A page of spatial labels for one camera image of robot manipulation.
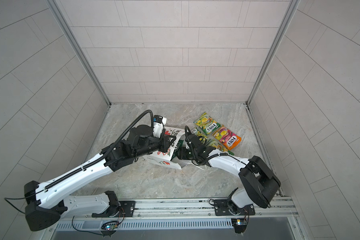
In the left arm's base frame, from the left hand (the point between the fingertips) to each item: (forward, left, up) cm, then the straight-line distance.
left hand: (180, 139), depth 64 cm
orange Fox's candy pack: (+16, -28, -26) cm, 41 cm away
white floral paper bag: (-5, +7, -11) cm, 14 cm away
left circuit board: (-30, +31, -25) cm, 50 cm away
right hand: (+3, +3, -23) cm, 24 cm away
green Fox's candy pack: (+27, -16, -27) cm, 42 cm away
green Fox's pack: (+11, -22, -27) cm, 37 cm away
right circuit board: (-28, -27, -29) cm, 49 cm away
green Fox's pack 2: (+19, -10, -27) cm, 34 cm away
